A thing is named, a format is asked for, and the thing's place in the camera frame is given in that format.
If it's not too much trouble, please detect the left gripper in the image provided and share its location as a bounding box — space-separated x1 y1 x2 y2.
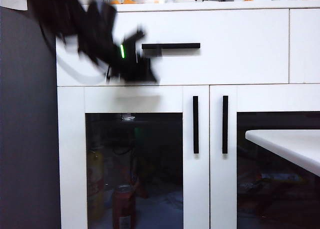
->
109 56 161 85

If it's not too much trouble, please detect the black door handle bar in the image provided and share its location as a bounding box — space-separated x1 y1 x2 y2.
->
192 95 200 155
222 95 229 155

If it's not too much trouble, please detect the white glass cabinet door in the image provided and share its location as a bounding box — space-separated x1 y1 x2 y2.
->
209 83 320 229
57 85 210 229

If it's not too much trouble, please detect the red beverage can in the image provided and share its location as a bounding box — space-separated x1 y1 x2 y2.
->
112 184 137 229

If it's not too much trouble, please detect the white cabinet body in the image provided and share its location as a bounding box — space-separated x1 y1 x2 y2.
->
53 0 320 229

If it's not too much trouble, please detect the wide white drawer front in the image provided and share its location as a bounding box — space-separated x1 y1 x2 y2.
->
56 10 290 87

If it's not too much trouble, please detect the yellow detergent bottle green cap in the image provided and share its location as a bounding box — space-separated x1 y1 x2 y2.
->
86 148 105 221

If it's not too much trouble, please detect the narrow white drawer front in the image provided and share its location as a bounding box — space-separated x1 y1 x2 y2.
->
289 8 320 84

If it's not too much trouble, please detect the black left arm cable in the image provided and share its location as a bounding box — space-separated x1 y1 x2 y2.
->
104 63 113 84

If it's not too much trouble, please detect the black drawer handle bar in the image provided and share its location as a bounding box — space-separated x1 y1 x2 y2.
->
141 43 201 51

